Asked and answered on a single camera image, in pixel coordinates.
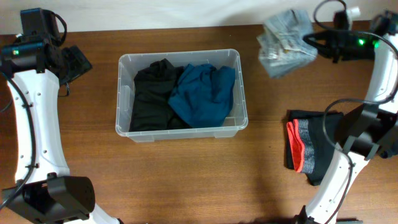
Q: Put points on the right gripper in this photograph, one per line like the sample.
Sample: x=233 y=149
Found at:
x=334 y=46

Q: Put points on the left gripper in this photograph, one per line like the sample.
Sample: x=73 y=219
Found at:
x=74 y=62

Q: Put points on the light blue jeans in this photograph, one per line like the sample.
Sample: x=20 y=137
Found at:
x=282 y=46

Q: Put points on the black garment with red waistband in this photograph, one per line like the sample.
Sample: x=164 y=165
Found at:
x=306 y=150

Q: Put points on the blue garment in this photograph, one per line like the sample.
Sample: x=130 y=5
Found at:
x=203 y=95

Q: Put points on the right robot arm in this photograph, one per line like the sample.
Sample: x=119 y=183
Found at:
x=369 y=129

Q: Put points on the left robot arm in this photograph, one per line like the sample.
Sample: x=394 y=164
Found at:
x=45 y=191

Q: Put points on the clear plastic storage container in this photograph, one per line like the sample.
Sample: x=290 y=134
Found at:
x=130 y=64

